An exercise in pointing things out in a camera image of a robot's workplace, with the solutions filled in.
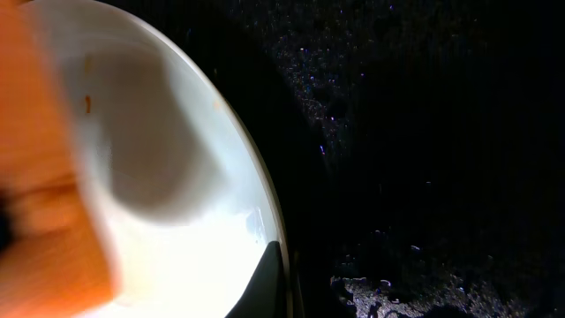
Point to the pale green plate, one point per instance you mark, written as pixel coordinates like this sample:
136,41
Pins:
168,172

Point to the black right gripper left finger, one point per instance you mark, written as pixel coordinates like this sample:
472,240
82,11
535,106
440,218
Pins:
265,295

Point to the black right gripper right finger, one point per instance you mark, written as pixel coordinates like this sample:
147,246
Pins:
299,286

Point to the orange green sponge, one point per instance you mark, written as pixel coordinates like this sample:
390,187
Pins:
56,266

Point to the round black tray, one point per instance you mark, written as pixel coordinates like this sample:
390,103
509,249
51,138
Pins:
416,147

